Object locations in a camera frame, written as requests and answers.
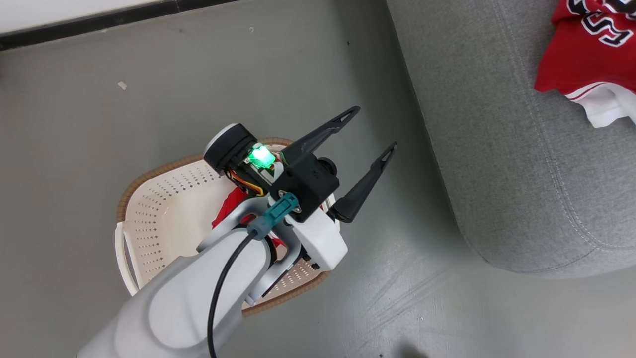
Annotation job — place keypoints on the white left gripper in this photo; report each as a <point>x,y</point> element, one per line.
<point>320,241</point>

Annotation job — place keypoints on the red and white striped garment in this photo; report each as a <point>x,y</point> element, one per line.
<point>228,209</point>

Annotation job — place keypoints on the red jersey with black lettering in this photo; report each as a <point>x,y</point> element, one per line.
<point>581,54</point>

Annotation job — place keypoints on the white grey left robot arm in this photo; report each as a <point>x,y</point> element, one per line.
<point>174,308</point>

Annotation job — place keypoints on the grey fabric sofa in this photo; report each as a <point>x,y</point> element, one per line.
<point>497,124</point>

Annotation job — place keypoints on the cream perforated plastic laundry basket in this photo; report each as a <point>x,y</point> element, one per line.
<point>164,214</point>

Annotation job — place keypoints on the black baseboard strip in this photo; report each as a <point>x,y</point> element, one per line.
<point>99,22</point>

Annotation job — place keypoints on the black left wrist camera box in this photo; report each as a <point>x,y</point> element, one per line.
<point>308,184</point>

